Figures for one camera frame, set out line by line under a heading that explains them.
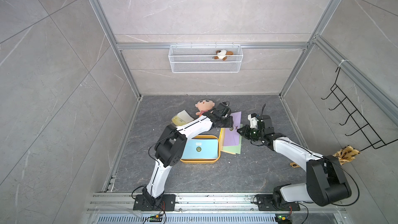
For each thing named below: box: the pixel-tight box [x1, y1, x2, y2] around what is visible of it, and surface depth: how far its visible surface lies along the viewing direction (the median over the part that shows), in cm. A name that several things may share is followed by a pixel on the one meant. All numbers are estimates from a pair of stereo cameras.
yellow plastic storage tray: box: [179, 134, 221, 164], surface depth 89 cm
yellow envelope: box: [218, 127, 225, 152], surface depth 97 cm
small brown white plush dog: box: [213, 49, 234, 62], surface depth 90 cm
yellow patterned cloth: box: [332, 145, 361, 166], surface depth 67 cm
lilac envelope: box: [223, 110, 242, 147], surface depth 92 cm
